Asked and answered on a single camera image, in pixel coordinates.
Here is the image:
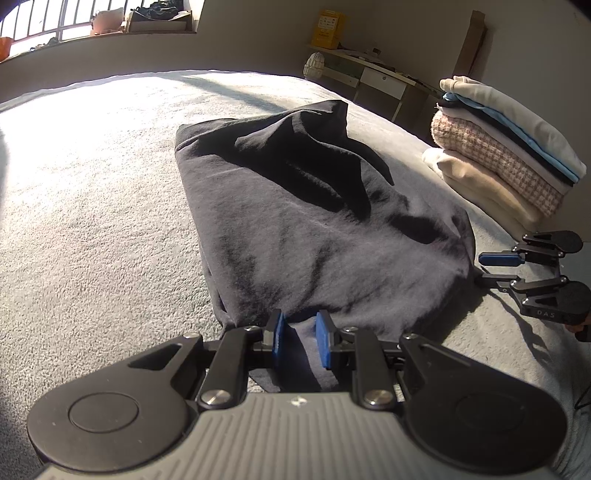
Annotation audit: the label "white desk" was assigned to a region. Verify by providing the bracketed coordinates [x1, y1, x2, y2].
[305, 44, 444, 121]

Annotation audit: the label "dark pants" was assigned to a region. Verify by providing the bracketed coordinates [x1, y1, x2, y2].
[174, 99, 478, 394]

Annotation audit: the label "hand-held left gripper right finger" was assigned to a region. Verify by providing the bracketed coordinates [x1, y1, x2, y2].
[315, 310, 467, 411]

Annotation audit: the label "person's right hand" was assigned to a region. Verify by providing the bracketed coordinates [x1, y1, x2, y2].
[564, 315, 591, 343]

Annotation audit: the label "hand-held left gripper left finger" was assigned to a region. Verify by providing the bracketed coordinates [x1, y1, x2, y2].
[128, 309, 289, 412]

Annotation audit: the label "stack of folded clothes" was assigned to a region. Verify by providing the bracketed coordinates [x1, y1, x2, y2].
[422, 75, 588, 229]

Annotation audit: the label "cardboard plank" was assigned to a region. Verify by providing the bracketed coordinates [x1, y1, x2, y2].
[456, 10, 489, 90]

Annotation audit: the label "cardboard box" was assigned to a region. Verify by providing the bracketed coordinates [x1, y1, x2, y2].
[126, 2, 194, 34]

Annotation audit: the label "grey bed blanket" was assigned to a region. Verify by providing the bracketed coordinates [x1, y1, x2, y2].
[0, 69, 591, 480]

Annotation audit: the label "white ribbed object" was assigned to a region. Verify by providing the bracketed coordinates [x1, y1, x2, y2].
[301, 52, 327, 80]

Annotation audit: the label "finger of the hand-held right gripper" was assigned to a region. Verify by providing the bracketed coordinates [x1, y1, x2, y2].
[479, 233, 561, 267]
[475, 272, 568, 298]

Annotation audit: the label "yellow box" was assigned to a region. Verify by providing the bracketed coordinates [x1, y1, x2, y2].
[311, 9, 346, 50]

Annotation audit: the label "salmon bag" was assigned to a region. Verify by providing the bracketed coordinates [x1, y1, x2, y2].
[90, 11, 124, 37]

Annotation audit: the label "barred window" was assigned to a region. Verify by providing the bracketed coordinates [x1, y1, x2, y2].
[0, 0, 206, 61]

